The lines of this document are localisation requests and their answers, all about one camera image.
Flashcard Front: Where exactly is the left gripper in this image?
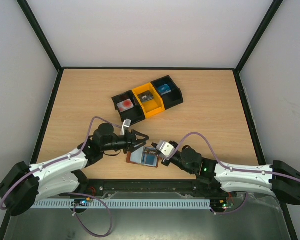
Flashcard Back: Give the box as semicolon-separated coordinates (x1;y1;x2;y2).
102;129;149;154

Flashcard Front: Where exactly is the brown leather card holder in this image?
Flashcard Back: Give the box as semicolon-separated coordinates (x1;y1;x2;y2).
126;146;161;168

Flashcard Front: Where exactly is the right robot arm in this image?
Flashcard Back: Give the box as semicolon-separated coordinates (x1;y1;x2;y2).
152;140;300;206

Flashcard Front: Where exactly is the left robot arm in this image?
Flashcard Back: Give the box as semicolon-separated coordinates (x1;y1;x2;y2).
0;123;149;217

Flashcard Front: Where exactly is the red white card stack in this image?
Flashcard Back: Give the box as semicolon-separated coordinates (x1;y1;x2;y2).
116;99;134;113

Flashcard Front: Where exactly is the blue card stack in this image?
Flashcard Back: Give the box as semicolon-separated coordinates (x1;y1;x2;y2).
157;84;171;96

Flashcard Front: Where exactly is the yellow middle bin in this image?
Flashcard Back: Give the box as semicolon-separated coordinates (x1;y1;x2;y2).
132;83;165;119

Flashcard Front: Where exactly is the left black bin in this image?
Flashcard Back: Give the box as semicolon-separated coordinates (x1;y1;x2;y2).
111;90;146;126

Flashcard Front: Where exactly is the black bin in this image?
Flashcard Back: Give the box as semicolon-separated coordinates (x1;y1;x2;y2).
111;90;146;126
151;75;184;110

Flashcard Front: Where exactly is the right black bin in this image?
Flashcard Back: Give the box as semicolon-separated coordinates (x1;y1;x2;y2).
151;75;184;110

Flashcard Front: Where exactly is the metal sheet front panel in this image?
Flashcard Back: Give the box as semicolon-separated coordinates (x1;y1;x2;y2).
4;198;290;240

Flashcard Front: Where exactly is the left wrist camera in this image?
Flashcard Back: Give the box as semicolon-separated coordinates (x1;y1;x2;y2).
120;119;132;136

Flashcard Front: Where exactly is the black front rail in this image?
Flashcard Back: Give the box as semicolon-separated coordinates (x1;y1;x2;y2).
14;178;281;198

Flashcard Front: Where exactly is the light blue cable duct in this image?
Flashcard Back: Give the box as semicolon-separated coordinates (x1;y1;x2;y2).
32;198;211;210

